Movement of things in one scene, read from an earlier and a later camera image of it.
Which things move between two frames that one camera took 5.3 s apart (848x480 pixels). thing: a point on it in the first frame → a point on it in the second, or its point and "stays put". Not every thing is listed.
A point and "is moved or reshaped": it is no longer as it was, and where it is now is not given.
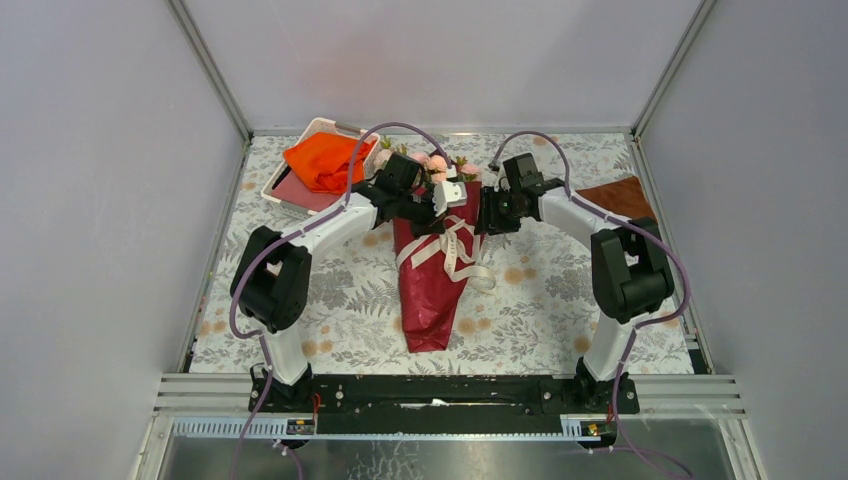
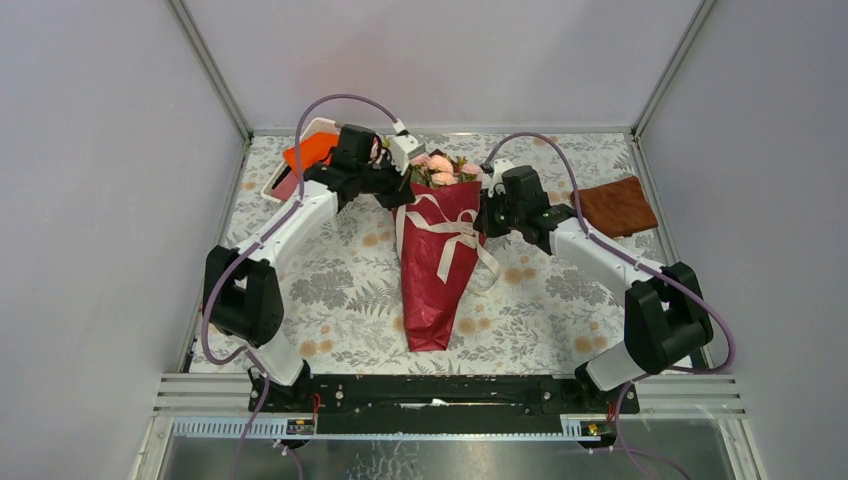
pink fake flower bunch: [434, 167] stays put
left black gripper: [429, 224] → [400, 192]
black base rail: [443, 404] stays put
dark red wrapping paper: [431, 296] is moved or reshaped
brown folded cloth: [625, 198] stays put
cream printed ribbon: [458, 244] is moved or reshaped
